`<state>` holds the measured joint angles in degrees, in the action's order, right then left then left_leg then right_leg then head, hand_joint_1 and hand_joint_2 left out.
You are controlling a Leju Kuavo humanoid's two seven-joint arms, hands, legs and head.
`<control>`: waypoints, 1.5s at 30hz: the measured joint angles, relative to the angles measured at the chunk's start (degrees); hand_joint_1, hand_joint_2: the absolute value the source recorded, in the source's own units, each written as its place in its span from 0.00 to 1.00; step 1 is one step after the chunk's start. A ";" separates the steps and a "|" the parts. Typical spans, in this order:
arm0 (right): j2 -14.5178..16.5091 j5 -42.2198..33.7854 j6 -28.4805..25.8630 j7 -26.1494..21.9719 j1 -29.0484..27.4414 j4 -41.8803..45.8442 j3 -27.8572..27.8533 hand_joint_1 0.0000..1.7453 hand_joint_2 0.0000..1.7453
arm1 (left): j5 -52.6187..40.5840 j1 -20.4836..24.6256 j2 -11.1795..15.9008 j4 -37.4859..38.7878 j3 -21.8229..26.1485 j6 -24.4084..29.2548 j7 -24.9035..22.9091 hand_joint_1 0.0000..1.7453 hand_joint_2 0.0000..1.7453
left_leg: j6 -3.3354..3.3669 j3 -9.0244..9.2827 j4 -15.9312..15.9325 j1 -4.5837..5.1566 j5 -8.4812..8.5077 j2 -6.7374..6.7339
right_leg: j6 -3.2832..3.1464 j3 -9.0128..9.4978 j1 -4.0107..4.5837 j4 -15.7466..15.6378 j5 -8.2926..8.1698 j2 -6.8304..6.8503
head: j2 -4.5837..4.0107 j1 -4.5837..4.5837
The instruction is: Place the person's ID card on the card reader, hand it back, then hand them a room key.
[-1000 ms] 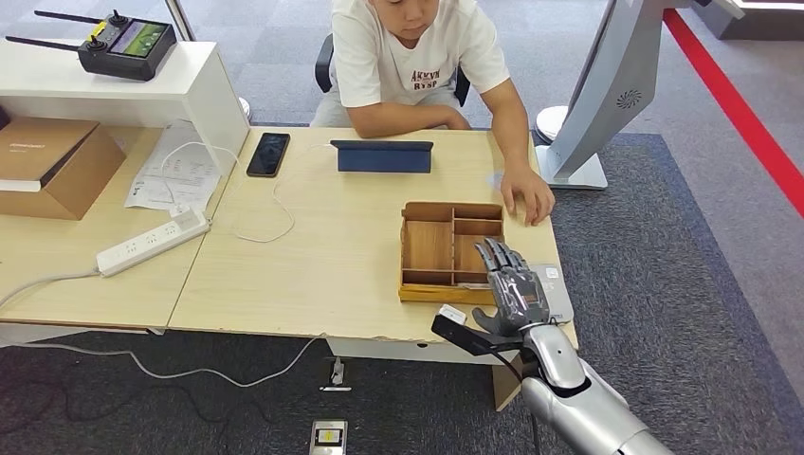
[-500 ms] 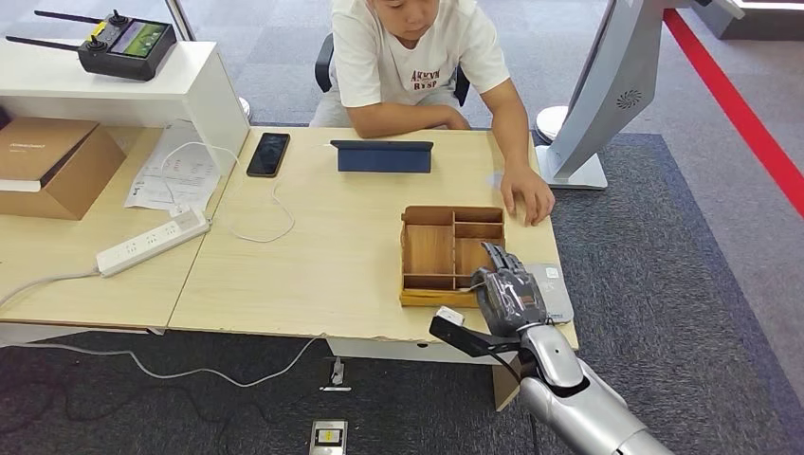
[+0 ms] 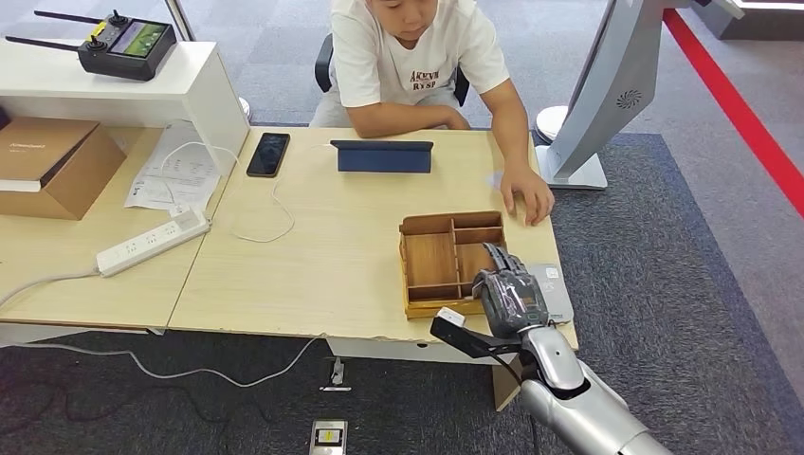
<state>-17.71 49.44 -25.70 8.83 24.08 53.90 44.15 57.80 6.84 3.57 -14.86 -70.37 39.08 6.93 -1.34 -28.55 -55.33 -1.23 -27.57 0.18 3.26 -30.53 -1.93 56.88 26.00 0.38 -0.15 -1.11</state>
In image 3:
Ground black office chair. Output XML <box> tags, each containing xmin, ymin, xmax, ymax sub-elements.
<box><xmin>315</xmin><ymin>34</ymin><xmax>472</xmax><ymax>108</ymax></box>

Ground white desk frame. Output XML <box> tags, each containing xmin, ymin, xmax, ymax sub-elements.
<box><xmin>0</xmin><ymin>321</ymin><xmax>168</xmax><ymax>349</ymax></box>
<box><xmin>326</xmin><ymin>337</ymin><xmax>503</xmax><ymax>367</ymax></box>

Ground grey card reader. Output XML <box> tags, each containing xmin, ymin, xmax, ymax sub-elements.
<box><xmin>527</xmin><ymin>264</ymin><xmax>575</xmax><ymax>326</ymax></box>

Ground printed paper sheets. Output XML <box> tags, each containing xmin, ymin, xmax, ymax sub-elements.
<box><xmin>124</xmin><ymin>120</ymin><xmax>222</xmax><ymax>215</ymax></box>

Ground person's left hand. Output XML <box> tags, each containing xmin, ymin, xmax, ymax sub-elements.
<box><xmin>500</xmin><ymin>164</ymin><xmax>556</xmax><ymax>228</ymax></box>

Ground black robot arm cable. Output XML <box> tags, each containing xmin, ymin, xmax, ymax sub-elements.
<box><xmin>489</xmin><ymin>351</ymin><xmax>541</xmax><ymax>455</ymax></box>

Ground white floor cable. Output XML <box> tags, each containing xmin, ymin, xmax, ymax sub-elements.
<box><xmin>0</xmin><ymin>336</ymin><xmax>324</xmax><ymax>390</ymax></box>

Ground silver kiosk monitor stand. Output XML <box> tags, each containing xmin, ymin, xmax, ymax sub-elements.
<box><xmin>535</xmin><ymin>0</ymin><xmax>745</xmax><ymax>191</ymax></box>

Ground white power strip cord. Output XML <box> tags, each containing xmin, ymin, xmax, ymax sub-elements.
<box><xmin>0</xmin><ymin>269</ymin><xmax>101</xmax><ymax>314</ymax></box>

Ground white charger plug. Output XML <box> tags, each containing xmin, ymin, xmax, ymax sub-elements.
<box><xmin>171</xmin><ymin>209</ymin><xmax>208</xmax><ymax>232</ymax></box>

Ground white desk shelf riser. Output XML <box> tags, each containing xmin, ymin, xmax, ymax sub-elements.
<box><xmin>0</xmin><ymin>40</ymin><xmax>251</xmax><ymax>177</ymax></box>

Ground grey display platform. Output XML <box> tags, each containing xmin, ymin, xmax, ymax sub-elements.
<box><xmin>690</xmin><ymin>0</ymin><xmax>804</xmax><ymax>42</ymax></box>

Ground wooden compartment organizer box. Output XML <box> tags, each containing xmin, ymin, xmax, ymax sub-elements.
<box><xmin>399</xmin><ymin>211</ymin><xmax>509</xmax><ymax>319</ymax></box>

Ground person's right hand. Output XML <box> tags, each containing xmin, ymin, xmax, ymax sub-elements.
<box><xmin>441</xmin><ymin>106</ymin><xmax>472</xmax><ymax>131</ymax></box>

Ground thin white charging cable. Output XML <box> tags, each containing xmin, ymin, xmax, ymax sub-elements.
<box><xmin>160</xmin><ymin>141</ymin><xmax>297</xmax><ymax>245</ymax></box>

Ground wooden desk leg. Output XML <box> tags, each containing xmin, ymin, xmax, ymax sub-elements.
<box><xmin>492</xmin><ymin>360</ymin><xmax>525</xmax><ymax>412</ymax></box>

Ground black remote controller with antennas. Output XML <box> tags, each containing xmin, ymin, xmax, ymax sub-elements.
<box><xmin>5</xmin><ymin>9</ymin><xmax>178</xmax><ymax>82</ymax></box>

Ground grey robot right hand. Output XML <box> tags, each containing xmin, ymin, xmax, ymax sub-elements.
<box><xmin>472</xmin><ymin>243</ymin><xmax>551</xmax><ymax>340</ymax></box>

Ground metal pole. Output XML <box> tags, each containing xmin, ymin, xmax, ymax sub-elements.
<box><xmin>165</xmin><ymin>0</ymin><xmax>197</xmax><ymax>44</ymax></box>

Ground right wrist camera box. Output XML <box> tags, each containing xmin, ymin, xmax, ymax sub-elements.
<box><xmin>429</xmin><ymin>307</ymin><xmax>525</xmax><ymax>360</ymax></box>

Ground white power strip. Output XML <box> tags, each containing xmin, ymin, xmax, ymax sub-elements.
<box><xmin>96</xmin><ymin>209</ymin><xmax>211</xmax><ymax>278</ymax></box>

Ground person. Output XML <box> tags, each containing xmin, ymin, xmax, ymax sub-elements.
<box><xmin>310</xmin><ymin>0</ymin><xmax>556</xmax><ymax>228</ymax></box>

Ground brown cardboard box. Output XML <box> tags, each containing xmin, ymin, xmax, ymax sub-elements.
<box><xmin>0</xmin><ymin>117</ymin><xmax>127</xmax><ymax>222</ymax></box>

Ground tablet in blue case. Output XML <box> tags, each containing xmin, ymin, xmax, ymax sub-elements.
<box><xmin>331</xmin><ymin>140</ymin><xmax>434</xmax><ymax>174</ymax></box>

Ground white round base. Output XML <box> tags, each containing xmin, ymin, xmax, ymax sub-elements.
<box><xmin>535</xmin><ymin>105</ymin><xmax>570</xmax><ymax>144</ymax></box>

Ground floor socket plate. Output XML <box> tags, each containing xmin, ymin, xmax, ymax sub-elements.
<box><xmin>320</xmin><ymin>356</ymin><xmax>353</xmax><ymax>393</ymax></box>

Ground black smartphone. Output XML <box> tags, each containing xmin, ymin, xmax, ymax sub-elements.
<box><xmin>246</xmin><ymin>132</ymin><xmax>292</xmax><ymax>178</ymax></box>

